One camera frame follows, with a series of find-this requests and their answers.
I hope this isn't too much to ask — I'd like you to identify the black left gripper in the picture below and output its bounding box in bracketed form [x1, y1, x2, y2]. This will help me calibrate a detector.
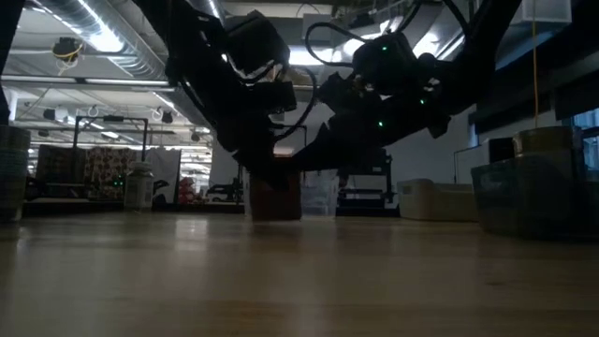
[212, 80, 300, 193]

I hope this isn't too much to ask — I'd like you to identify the dark smoky plastic bin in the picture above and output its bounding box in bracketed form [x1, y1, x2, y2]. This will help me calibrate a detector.
[470, 153, 589, 241]

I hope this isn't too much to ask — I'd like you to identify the black equipment cart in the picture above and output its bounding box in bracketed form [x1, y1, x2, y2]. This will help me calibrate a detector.
[336, 148, 400, 218]

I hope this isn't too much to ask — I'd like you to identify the red-lid spice jar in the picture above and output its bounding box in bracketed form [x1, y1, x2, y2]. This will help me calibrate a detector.
[249, 157, 303, 222]

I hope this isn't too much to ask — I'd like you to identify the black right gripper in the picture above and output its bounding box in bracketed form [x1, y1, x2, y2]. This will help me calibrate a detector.
[291, 72, 409, 171]

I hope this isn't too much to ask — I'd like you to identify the black monitor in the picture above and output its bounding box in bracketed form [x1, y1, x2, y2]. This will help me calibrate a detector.
[487, 137, 517, 165]

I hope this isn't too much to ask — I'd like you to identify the red object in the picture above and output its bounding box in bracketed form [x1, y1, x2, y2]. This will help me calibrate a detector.
[178, 176, 200, 205]

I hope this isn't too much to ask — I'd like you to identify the patterned partition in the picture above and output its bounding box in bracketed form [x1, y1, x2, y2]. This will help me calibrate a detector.
[35, 144, 139, 200]

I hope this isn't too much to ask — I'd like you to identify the light grey plastic bin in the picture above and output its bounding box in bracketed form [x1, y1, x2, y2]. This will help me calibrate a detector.
[397, 177, 479, 222]

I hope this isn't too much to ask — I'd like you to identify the silver ventilation duct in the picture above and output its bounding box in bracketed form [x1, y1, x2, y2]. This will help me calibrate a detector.
[33, 0, 221, 125]

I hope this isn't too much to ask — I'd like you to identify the yellow cable reel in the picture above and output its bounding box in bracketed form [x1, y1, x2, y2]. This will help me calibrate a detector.
[50, 36, 84, 66]

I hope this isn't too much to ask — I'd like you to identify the black metal rig frame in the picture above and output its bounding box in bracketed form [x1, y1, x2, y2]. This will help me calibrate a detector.
[71, 115, 151, 163]

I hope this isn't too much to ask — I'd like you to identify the white board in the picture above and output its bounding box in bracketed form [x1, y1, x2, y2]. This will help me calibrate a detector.
[145, 148, 183, 206]

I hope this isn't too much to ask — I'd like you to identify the black aluminium table frame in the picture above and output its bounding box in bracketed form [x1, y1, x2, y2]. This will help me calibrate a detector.
[22, 199, 402, 218]

